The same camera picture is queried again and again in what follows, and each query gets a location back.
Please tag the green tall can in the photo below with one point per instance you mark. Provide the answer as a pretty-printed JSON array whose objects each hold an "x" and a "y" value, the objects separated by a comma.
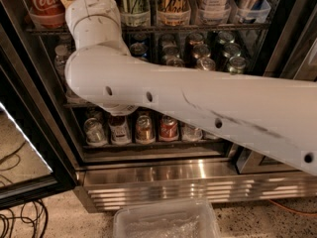
[{"x": 135, "y": 13}]

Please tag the brown juice bottle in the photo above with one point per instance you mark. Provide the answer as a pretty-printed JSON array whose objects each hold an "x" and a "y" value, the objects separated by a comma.
[{"x": 120, "y": 131}]

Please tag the gold brown can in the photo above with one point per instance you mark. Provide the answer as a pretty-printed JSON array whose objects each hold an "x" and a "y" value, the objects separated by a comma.
[{"x": 206, "y": 64}]

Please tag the white labelled bottle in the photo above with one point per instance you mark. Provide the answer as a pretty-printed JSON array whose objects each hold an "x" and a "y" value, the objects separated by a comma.
[{"x": 213, "y": 12}]

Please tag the gold tall can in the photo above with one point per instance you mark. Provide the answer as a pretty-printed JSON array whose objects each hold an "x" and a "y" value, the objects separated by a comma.
[{"x": 173, "y": 12}]

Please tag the small red Coke can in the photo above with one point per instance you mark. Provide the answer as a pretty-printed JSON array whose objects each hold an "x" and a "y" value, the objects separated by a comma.
[{"x": 168, "y": 129}]

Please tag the clear plastic bin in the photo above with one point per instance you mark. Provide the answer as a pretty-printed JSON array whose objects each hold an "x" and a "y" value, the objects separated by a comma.
[{"x": 177, "y": 218}]

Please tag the open glass fridge door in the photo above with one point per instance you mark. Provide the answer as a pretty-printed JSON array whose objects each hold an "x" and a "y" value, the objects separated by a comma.
[{"x": 30, "y": 164}]

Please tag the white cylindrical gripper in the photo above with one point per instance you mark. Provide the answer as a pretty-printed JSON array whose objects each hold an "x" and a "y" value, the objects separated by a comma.
[{"x": 88, "y": 7}]

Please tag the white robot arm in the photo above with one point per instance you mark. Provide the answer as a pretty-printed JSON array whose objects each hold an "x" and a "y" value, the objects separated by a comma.
[{"x": 272, "y": 116}]

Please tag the silver can bottom shelf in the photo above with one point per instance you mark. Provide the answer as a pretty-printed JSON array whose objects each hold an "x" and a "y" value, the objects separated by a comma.
[{"x": 95, "y": 135}]

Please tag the left bottom water bottle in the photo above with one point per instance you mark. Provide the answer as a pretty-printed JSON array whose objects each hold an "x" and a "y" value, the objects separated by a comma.
[{"x": 190, "y": 133}]

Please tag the gold can bottom shelf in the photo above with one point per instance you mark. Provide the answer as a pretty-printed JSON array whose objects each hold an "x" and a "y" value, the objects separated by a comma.
[{"x": 144, "y": 130}]

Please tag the front clear water bottle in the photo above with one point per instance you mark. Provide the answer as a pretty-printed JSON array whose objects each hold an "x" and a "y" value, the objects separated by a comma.
[{"x": 62, "y": 54}]

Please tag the left red Coca-Cola can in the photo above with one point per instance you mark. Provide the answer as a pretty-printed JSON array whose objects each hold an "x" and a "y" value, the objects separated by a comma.
[{"x": 47, "y": 13}]

